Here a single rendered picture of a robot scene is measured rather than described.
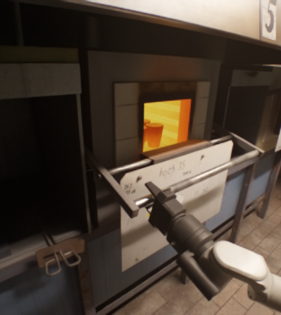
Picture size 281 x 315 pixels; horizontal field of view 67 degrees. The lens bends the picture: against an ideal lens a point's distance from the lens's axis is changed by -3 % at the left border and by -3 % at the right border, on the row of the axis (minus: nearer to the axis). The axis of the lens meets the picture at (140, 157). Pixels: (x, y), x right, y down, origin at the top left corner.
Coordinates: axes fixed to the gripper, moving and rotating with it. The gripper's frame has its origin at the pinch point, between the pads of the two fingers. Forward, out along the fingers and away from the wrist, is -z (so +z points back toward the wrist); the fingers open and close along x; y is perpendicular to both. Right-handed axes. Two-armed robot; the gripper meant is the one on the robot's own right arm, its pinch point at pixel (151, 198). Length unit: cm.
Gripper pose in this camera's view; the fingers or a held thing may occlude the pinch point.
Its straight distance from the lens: 59.9
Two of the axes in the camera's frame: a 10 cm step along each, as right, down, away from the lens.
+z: 5.8, 5.4, -6.0
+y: -7.9, 2.2, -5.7
